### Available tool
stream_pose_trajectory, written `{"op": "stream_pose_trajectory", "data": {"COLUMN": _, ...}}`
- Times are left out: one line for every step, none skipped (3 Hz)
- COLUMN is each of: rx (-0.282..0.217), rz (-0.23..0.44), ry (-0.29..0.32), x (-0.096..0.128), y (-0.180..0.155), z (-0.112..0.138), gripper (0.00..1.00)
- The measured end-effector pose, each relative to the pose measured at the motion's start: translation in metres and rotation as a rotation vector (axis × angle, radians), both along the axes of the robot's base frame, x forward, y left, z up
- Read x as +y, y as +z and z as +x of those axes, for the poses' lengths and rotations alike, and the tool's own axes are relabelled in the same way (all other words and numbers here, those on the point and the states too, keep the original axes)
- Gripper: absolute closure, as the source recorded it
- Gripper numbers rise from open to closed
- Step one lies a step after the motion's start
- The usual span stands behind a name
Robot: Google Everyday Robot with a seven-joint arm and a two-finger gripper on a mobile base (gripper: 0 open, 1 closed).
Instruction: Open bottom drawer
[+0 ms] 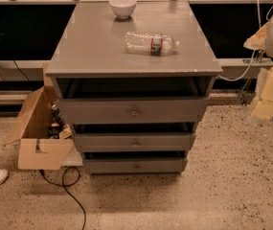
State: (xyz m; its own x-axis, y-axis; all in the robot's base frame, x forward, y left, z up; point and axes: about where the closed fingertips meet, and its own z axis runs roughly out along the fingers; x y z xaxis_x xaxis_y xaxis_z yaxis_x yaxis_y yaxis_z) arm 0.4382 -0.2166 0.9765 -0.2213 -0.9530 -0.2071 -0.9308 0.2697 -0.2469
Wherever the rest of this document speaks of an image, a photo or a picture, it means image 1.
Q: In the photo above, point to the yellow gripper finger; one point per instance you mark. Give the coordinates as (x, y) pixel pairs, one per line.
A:
(257, 40)
(261, 106)

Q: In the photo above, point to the grey bottom drawer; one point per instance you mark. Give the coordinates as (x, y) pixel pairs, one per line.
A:
(165, 165)

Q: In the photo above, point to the grey drawer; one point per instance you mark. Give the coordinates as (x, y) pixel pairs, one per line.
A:
(113, 142)
(165, 165)
(132, 111)

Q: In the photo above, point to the grey wooden drawer cabinet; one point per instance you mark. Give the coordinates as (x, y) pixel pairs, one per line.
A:
(91, 62)

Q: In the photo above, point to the grey top drawer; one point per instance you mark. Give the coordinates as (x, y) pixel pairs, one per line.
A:
(132, 111)

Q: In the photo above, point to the grey middle drawer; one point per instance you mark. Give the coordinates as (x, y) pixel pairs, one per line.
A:
(113, 142)

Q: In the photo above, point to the open cardboard box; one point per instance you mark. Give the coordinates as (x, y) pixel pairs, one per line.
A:
(31, 128)

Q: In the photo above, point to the clear plastic water bottle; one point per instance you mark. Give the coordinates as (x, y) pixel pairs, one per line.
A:
(150, 44)

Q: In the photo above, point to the white ceramic bowl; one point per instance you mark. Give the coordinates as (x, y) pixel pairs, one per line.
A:
(123, 8)

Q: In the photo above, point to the bottles inside cardboard box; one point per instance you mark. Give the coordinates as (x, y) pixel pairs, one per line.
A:
(58, 128)

